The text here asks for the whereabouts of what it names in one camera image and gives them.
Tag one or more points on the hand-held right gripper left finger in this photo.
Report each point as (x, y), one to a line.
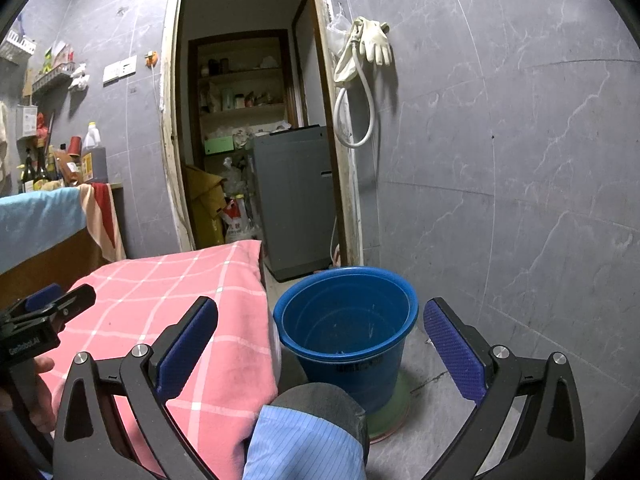
(187, 350)

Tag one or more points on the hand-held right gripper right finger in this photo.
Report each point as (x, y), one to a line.
(452, 350)

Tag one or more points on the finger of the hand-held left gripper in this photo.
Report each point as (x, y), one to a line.
(75, 302)
(42, 294)

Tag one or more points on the blue plastic bucket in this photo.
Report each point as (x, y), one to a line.
(345, 320)

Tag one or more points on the person's left hand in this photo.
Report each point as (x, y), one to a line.
(42, 395)

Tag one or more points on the wooden cabinet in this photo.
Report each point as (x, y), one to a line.
(55, 270)

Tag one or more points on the blue towel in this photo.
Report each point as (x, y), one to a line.
(40, 225)

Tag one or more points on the pink checked cloth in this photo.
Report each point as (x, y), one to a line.
(165, 280)

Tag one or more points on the green round base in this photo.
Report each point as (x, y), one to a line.
(395, 410)

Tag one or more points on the red cream striped cloth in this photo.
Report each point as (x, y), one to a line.
(102, 220)

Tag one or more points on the dark glass bottle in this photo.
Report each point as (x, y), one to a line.
(42, 172)
(27, 175)

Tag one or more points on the white red printed bag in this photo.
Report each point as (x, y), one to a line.
(239, 225)

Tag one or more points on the yellow bag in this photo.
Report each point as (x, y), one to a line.
(202, 210)

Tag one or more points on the large dark liquid jug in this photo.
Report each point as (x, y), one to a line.
(95, 162)

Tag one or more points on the person's blue garment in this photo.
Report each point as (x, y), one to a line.
(300, 450)

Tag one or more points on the red cup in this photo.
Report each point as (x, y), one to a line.
(75, 145)

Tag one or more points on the beige hanging towel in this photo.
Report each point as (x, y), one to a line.
(3, 140)

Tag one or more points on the red hanging bag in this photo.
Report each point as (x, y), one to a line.
(42, 125)

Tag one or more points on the grey washing machine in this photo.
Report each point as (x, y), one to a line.
(295, 200)

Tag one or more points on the green box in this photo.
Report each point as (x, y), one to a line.
(219, 145)

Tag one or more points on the white crumpled plastic bag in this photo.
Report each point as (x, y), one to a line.
(80, 77)

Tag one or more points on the green seasoning packet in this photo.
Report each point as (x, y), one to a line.
(48, 61)

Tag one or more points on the beige seasoning packet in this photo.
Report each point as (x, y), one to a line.
(62, 54)

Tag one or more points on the white plastic basket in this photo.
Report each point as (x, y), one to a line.
(17, 47)

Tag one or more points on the wooden storage shelf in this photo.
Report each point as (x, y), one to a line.
(240, 85)

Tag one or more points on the clear plastic bag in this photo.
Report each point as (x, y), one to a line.
(337, 30)

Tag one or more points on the wooden door frame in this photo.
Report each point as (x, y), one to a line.
(170, 135)

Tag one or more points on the orange wall hook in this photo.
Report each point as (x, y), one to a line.
(152, 58)

